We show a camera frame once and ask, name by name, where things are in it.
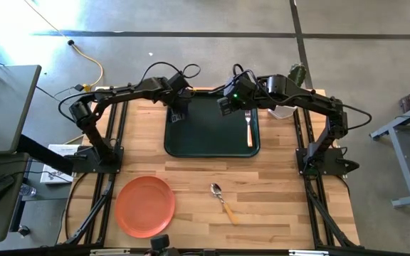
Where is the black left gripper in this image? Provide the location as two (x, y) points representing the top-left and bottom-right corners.
(169, 88), (194, 124)

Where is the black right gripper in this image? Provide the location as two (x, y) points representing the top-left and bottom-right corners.
(216, 76), (259, 117)

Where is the fork with wooden handle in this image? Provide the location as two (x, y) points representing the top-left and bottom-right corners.
(243, 109), (254, 148)

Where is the spoon with wooden handle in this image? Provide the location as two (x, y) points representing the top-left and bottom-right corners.
(210, 182), (239, 226)

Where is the orange plastic plate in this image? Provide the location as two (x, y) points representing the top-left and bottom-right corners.
(114, 176), (177, 239)

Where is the dark green textured tray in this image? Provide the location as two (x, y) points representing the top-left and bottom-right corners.
(164, 88), (261, 159)

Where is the white plant pot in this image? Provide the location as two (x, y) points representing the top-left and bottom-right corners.
(267, 105), (297, 120)

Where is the white printed booklet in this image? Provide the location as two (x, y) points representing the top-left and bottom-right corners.
(40, 144), (81, 185)

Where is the clear water bottle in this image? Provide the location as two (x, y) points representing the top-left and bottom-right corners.
(19, 183), (37, 198)

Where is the dark grey standing desk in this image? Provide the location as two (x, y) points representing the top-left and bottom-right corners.
(0, 65), (74, 175)

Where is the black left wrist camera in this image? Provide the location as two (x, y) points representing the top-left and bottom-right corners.
(168, 73), (191, 94)

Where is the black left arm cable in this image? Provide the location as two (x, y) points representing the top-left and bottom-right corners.
(58, 61), (202, 124)

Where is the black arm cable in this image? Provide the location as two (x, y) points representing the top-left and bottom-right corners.
(338, 102), (373, 131)
(58, 61), (202, 124)

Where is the yellow extension cable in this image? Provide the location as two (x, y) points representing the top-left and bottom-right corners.
(23, 0), (105, 92)

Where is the black aluminium rig frame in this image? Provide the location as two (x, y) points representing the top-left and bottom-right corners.
(57, 99), (362, 256)

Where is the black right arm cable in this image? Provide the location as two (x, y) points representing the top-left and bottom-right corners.
(338, 102), (373, 131)

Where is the blue-grey metal table frame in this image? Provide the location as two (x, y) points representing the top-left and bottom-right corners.
(369, 97), (410, 209)

